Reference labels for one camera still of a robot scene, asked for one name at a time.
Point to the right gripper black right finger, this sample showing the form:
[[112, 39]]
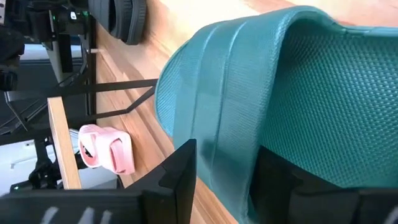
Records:
[[286, 199]]

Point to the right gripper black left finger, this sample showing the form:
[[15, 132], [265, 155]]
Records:
[[174, 193]]

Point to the pink rubber slide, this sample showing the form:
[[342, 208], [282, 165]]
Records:
[[105, 146]]

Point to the green rubber slide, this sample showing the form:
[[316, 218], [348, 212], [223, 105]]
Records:
[[233, 93]]

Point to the black rubber slide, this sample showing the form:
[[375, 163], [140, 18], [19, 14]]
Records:
[[130, 18]]

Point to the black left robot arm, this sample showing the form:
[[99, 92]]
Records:
[[71, 23]]

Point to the wooden shelf with black legs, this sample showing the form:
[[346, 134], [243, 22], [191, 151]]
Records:
[[62, 140]]

